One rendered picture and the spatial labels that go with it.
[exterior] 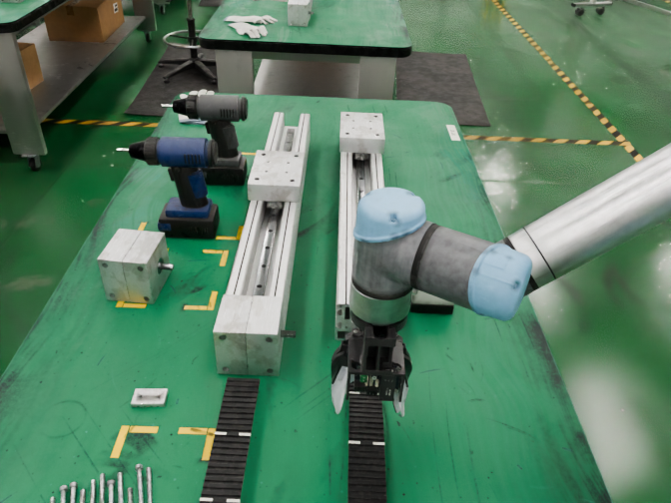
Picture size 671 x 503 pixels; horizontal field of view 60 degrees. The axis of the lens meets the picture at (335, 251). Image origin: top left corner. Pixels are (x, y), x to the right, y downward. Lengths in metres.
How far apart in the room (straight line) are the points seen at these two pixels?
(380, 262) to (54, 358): 0.64
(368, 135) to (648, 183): 0.85
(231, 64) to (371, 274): 2.19
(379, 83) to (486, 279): 2.20
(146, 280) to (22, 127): 2.29
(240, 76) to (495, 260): 2.27
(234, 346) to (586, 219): 0.54
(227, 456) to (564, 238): 0.52
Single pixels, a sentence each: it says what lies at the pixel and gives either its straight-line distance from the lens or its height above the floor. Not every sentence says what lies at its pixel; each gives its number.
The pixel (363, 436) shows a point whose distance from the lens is 0.86.
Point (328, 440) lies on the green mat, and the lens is 0.90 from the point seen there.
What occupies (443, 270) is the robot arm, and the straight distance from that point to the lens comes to 0.61.
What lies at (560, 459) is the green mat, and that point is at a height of 0.78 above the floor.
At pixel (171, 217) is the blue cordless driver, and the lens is 1.28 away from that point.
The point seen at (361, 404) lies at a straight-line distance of 0.91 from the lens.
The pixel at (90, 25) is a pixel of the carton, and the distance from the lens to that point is 4.69.
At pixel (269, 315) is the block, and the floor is 0.87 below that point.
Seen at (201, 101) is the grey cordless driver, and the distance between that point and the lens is 1.41.
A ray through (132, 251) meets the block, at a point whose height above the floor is 0.87.
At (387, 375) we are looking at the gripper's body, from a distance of 0.73.
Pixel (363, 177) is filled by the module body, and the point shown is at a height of 0.84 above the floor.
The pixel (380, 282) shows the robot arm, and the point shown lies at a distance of 0.65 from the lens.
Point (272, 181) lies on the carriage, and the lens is 1.24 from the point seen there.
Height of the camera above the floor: 1.51
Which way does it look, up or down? 36 degrees down
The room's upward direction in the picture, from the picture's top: 3 degrees clockwise
